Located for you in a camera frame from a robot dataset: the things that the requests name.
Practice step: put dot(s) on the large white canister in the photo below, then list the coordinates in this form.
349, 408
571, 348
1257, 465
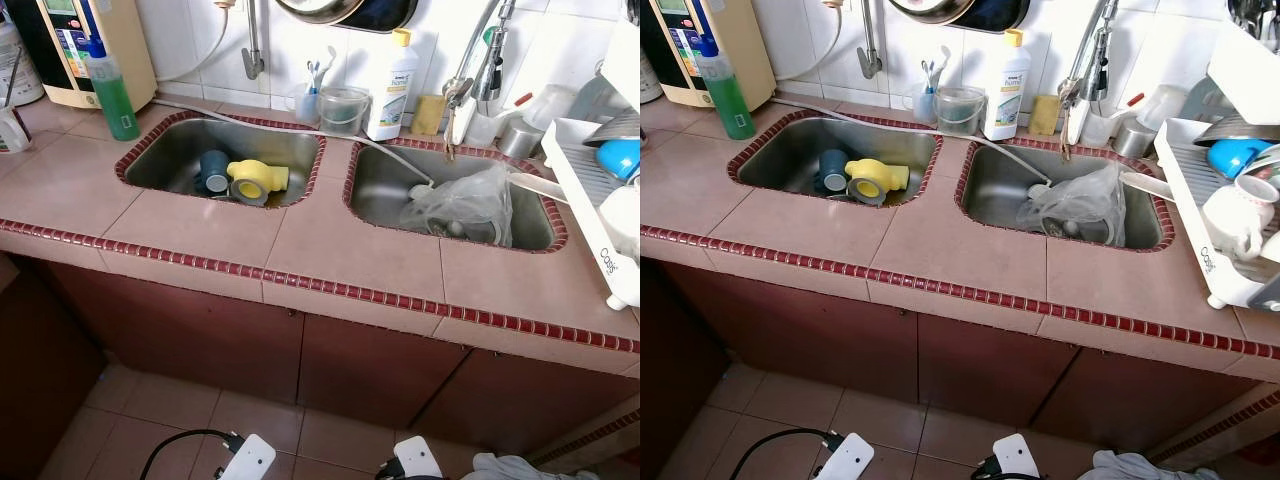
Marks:
18, 70
648, 85

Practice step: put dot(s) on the hanging black pan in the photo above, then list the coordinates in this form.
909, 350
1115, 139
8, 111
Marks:
1005, 15
390, 15

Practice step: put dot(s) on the white striped mug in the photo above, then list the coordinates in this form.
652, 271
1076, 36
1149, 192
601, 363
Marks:
10, 130

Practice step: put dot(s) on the blue bowl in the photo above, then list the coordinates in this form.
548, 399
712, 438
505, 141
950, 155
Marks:
1235, 158
620, 160

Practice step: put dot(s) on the teal ceramic mug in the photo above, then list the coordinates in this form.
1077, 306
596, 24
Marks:
830, 168
212, 170

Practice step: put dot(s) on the stainless steel sink basin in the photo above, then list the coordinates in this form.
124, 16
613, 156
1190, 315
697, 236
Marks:
1000, 190
785, 150
170, 150
385, 190

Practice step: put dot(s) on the white dish rack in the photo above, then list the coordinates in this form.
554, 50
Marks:
580, 210
1190, 210

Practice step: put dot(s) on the yellow plastic bowl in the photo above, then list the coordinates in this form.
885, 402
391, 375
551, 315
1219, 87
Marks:
262, 172
880, 172

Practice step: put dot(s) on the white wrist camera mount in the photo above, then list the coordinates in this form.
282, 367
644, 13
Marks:
250, 460
845, 460
1015, 458
420, 460

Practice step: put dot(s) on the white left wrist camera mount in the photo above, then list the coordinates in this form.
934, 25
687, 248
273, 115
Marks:
845, 460
250, 460

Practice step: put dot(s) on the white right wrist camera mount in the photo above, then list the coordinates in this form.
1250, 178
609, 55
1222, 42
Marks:
420, 460
1015, 458

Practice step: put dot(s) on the chrome gooseneck faucet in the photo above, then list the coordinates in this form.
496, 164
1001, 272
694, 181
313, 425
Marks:
490, 60
1095, 55

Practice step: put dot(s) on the clear toothbrush cup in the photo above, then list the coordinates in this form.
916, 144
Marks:
307, 108
923, 108

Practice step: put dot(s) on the white plate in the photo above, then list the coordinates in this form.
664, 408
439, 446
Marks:
1272, 248

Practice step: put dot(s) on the steel mixing bowl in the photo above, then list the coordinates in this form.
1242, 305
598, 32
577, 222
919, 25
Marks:
615, 128
1240, 125

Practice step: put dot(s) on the clear plastic pail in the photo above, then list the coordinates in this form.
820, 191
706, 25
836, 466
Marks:
345, 115
960, 115

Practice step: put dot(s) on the clear plastic bag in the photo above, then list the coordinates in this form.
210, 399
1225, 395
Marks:
470, 205
1085, 205

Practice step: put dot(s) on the clear plastic container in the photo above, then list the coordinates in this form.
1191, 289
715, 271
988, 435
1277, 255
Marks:
550, 105
1165, 105

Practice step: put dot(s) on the chrome wall tap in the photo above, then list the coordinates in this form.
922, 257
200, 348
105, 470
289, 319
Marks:
870, 62
252, 62

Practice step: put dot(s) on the white patterned bowl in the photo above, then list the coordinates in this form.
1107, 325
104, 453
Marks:
1265, 165

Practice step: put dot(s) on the beige water ionizer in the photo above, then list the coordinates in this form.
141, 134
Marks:
130, 50
750, 50

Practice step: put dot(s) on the white bottle yellow cap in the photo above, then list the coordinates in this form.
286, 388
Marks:
388, 95
1005, 95

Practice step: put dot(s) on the cream drain spout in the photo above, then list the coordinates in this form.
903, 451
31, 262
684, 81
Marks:
540, 187
1150, 187

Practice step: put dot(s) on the blue white toothbrush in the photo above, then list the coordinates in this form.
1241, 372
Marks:
320, 72
935, 72

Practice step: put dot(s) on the mustard yellow sponge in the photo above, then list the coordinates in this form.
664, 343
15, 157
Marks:
1046, 117
430, 117

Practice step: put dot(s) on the white ceramic jug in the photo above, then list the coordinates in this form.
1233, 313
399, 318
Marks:
622, 225
1230, 220

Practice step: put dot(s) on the thin white tube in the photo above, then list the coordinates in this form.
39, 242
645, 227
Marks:
195, 72
810, 72

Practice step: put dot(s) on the brown cabinet door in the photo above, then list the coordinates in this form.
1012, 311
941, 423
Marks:
380, 365
780, 330
1150, 400
540, 400
1000, 365
170, 330

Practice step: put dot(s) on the green dish soap bottle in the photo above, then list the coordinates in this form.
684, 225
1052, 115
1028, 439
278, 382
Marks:
728, 105
115, 105

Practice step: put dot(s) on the grey cloth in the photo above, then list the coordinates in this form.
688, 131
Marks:
520, 468
1140, 468

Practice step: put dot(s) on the small stainless steel cup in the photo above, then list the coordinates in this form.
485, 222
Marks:
1135, 140
520, 140

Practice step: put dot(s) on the hanging steel pan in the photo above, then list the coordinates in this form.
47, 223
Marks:
320, 10
930, 10

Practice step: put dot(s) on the white cutlery holder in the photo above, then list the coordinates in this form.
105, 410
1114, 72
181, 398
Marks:
1250, 75
622, 70

